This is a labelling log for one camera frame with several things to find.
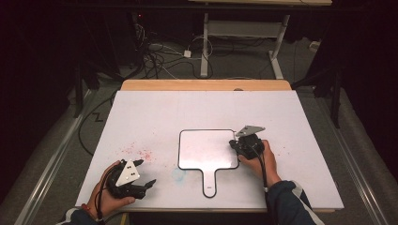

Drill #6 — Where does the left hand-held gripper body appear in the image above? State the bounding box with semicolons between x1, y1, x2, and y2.
106;158;147;201

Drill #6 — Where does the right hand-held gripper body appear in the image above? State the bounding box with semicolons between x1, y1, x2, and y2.
235;125;267;160

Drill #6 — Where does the small handheld whiteboard paddle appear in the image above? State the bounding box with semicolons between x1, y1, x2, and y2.
176;128;240;199

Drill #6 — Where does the person's right hand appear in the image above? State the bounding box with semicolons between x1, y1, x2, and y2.
238;139;283;188

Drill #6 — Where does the person's left hand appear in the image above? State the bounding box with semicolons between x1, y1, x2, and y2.
86;159;136;219

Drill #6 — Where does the wooden table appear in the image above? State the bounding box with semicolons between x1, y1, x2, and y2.
119;78;293;93

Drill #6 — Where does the black stand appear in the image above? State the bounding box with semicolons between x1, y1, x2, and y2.
292;67;344;129

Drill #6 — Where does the small white box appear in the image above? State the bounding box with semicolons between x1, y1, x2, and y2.
309;39;322;53

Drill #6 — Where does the right hand-held gripper black cable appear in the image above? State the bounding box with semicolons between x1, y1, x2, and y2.
250;145;270;192

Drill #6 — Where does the hand-held gripper black cable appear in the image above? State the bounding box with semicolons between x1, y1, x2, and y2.
95;167;121;225
250;145;270;192

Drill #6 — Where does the left hand-held gripper black cable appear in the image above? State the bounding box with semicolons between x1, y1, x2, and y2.
95;167;121;225

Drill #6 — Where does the red bracelet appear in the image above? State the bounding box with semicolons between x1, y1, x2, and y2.
80;202;97;219

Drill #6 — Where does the black floor cable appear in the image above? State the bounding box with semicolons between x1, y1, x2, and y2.
77;89;120;158

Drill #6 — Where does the metal floor rail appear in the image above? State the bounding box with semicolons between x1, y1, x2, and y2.
314;93;390;225
13;89;97;225

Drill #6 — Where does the tangle of floor cables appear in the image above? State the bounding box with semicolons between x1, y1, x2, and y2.
130;22;217;81

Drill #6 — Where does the white metal desk frame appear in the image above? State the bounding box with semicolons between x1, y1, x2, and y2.
187;0;333;80

